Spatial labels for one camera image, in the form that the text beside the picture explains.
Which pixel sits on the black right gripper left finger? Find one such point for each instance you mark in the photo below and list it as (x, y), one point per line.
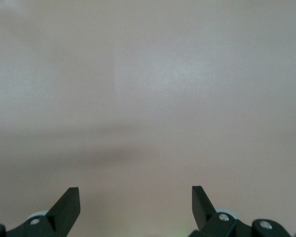
(64, 209)

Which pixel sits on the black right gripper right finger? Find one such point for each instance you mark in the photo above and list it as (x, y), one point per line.
(201, 207)

